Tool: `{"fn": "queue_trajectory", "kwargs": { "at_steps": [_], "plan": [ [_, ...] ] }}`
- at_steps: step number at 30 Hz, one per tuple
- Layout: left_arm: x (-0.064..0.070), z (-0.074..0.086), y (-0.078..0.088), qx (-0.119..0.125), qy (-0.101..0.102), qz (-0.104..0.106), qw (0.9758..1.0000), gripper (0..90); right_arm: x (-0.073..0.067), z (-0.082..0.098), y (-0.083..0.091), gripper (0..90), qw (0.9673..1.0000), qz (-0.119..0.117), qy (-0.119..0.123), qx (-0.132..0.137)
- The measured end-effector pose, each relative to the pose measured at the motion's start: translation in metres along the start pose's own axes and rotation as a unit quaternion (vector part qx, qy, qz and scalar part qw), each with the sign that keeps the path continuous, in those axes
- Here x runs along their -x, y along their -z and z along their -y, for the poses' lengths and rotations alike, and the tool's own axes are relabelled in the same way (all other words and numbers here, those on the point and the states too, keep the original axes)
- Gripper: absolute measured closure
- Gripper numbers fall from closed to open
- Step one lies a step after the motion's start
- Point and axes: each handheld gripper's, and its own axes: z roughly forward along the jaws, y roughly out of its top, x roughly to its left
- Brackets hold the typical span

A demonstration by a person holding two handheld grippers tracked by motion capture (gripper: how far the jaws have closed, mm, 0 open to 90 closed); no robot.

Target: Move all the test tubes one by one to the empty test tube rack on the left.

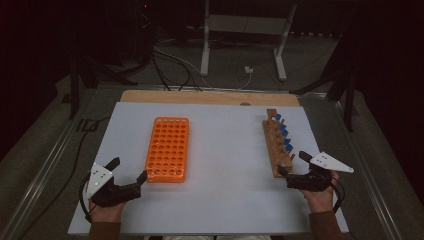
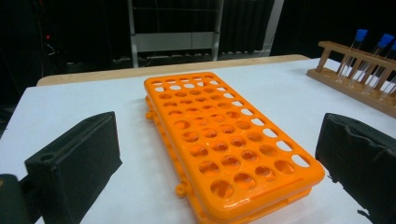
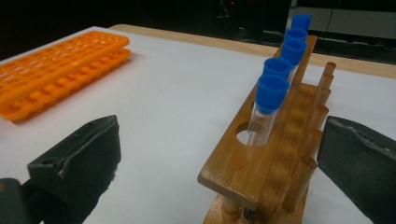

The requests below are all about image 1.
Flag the person's left hand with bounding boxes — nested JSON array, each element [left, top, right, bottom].
[[89, 201, 127, 224]]

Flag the orange plastic tube rack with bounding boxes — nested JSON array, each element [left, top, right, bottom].
[[144, 116, 190, 184]]

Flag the black tripod stand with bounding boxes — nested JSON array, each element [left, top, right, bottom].
[[289, 33, 360, 133], [68, 54, 139, 120]]

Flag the grey metal stand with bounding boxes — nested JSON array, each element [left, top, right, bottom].
[[199, 0, 298, 82]]

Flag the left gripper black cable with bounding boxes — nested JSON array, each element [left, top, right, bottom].
[[78, 173, 94, 224]]

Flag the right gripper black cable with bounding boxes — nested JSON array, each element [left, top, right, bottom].
[[330, 175, 346, 214]]

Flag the white floor cable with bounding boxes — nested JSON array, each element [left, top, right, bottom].
[[154, 44, 253, 90]]

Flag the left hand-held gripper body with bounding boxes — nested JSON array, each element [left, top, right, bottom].
[[85, 162, 143, 208]]

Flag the wooden test tube rack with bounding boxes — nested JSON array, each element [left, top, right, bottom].
[[261, 108, 296, 179]]

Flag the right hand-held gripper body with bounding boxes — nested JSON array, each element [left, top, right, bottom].
[[286, 151, 354, 193]]

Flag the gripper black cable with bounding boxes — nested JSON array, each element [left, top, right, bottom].
[[78, 173, 94, 224], [330, 175, 346, 214]]

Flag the person's right hand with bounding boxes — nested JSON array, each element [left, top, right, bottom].
[[301, 171, 341, 214]]

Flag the black floor cables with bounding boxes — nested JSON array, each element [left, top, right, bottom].
[[150, 46, 204, 92]]

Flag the thin black floor cable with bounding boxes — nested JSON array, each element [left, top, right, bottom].
[[18, 115, 113, 240]]

